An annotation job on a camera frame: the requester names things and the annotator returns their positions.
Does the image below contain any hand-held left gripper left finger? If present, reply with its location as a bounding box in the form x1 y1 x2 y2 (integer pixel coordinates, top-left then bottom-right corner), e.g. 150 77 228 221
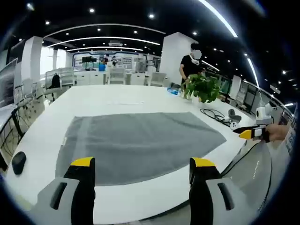
30 156 97 225

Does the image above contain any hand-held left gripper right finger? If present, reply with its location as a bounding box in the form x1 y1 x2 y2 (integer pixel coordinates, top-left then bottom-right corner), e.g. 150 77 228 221
188 157 265 225

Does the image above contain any grey towel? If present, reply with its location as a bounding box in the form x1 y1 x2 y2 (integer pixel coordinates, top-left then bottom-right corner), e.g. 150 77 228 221
55 112 227 187

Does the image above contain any person's right hand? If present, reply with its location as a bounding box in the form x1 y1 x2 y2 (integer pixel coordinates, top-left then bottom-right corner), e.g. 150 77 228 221
267 124 289 142

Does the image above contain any grey headset stand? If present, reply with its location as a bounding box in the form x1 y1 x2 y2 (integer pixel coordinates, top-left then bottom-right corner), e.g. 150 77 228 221
227 108 242 123

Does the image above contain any person's grey printed shirt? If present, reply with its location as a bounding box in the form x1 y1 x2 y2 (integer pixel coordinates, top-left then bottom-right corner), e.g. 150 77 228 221
269 103 300 209

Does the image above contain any black computer mouse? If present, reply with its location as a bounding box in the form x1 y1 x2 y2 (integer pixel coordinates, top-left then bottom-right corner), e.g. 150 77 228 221
11 151 27 175

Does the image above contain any potted green plant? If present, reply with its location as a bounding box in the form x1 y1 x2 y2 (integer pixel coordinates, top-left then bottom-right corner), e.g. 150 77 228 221
183 73 222 104

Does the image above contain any white office chair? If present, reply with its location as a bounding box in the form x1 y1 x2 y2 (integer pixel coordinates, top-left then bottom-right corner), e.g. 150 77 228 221
150 72 167 88
108 67 128 85
44 70 63 96

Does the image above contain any white table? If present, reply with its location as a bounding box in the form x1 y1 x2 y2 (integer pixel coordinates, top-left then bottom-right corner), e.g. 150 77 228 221
4 84 258 220

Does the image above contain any black jacket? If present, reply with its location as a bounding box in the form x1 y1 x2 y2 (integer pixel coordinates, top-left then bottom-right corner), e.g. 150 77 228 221
50 73 62 90

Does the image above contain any coiled black cable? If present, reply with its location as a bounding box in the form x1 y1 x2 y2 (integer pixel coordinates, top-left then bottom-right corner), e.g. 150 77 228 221
199 108 232 127

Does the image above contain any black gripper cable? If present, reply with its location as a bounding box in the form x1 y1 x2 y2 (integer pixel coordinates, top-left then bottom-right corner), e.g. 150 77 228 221
256 140 274 211

